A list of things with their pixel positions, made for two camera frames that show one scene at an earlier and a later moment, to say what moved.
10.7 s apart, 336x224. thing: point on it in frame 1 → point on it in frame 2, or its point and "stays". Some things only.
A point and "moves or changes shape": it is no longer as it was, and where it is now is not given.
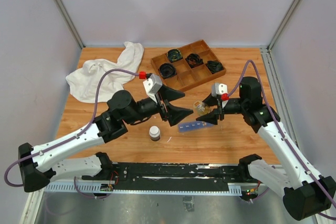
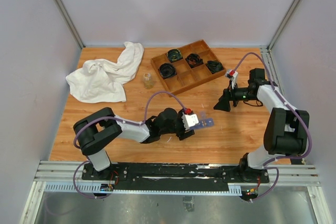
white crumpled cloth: x=83 y=82 stays
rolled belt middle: x=193 y=60 stays
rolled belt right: x=214 y=66 stays
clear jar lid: x=197 y=104 → x=147 y=75
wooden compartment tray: x=187 y=65 stays
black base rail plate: x=170 y=176 stays
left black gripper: x=175 y=113 → x=182 y=135
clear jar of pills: x=201 y=108 moves or changes shape
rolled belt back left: x=174 y=55 stays
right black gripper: x=212 y=116 → x=228 y=95
